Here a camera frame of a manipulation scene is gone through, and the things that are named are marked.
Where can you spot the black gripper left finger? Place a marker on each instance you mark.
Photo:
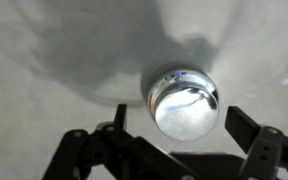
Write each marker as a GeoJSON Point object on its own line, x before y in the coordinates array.
{"type": "Point", "coordinates": [124, 156]}

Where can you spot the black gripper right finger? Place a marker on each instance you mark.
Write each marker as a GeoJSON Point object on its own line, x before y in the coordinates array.
{"type": "Point", "coordinates": [266, 147]}

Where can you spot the shiny silver metal lid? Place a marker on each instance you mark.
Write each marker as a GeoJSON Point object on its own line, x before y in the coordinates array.
{"type": "Point", "coordinates": [184, 104]}

